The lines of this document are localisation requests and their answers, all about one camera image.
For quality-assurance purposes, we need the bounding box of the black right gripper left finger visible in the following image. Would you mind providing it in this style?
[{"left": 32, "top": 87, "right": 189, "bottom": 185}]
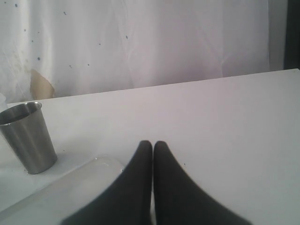
[{"left": 61, "top": 140, "right": 153, "bottom": 225}]

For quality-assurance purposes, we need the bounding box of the white plastic tray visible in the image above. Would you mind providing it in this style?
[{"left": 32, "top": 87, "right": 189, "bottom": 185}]
[{"left": 0, "top": 156, "right": 124, "bottom": 225}]

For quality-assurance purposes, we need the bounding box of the stainless steel cup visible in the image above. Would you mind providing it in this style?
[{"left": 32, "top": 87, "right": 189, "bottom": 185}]
[{"left": 0, "top": 101, "right": 58, "bottom": 174}]

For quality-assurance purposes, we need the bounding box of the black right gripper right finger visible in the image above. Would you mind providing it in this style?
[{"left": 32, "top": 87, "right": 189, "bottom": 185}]
[{"left": 153, "top": 141, "right": 250, "bottom": 225}]

